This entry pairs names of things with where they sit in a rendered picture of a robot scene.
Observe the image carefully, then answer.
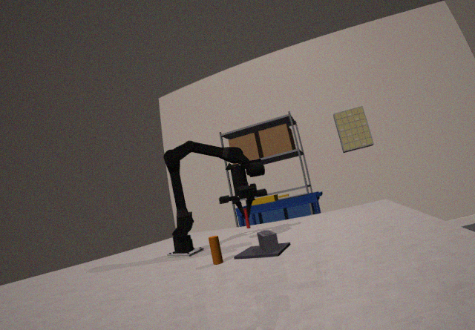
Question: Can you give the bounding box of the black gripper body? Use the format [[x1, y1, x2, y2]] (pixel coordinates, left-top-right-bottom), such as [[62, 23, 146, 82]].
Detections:
[[219, 178, 267, 204]]

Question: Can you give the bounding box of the brown cylinder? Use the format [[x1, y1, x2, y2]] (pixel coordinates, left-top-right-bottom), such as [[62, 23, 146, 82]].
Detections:
[[209, 236, 223, 265]]

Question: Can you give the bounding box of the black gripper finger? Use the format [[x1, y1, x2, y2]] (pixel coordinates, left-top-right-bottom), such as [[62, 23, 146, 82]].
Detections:
[[246, 199, 255, 218], [232, 201, 246, 219]]

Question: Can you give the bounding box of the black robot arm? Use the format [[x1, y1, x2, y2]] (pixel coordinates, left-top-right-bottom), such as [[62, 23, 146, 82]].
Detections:
[[164, 140, 265, 254]]

